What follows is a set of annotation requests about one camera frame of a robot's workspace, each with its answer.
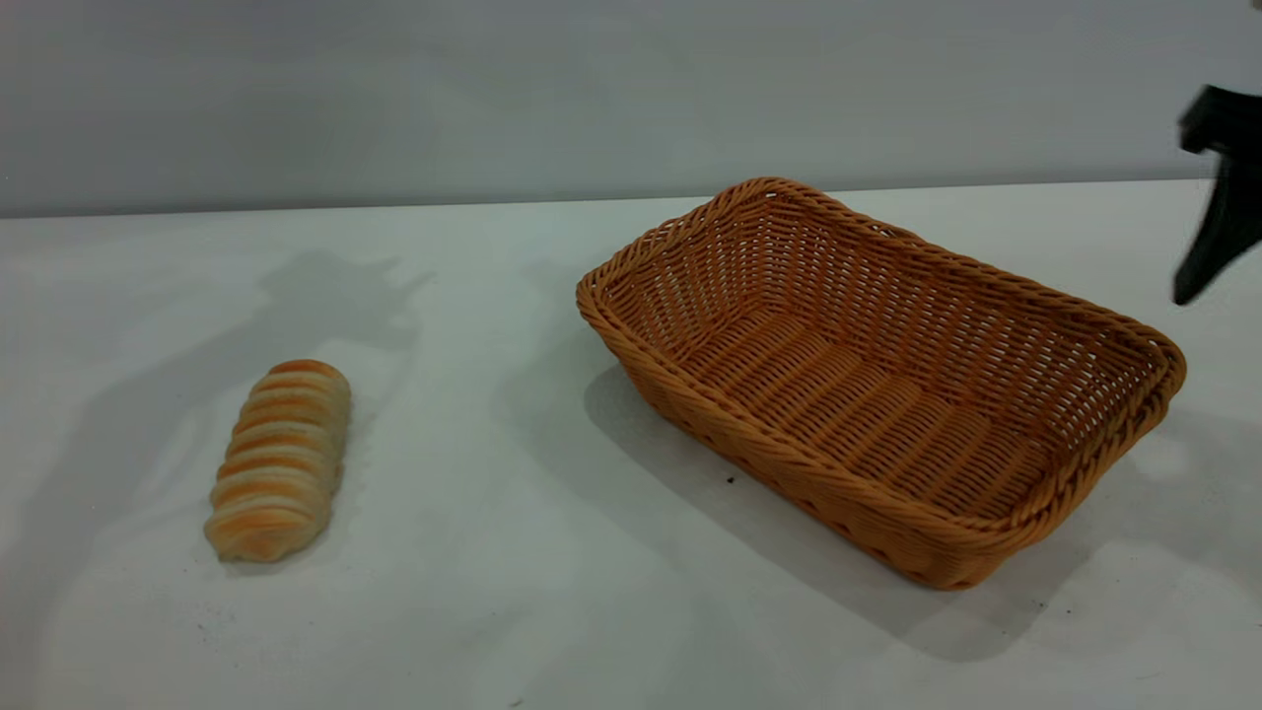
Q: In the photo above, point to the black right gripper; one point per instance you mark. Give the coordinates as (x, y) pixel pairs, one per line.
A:
(1227, 120)

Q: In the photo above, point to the orange woven wicker basket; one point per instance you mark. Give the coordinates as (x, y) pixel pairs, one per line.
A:
(848, 404)

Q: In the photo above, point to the striped long bread roll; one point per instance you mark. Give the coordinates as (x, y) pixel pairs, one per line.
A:
(281, 463)

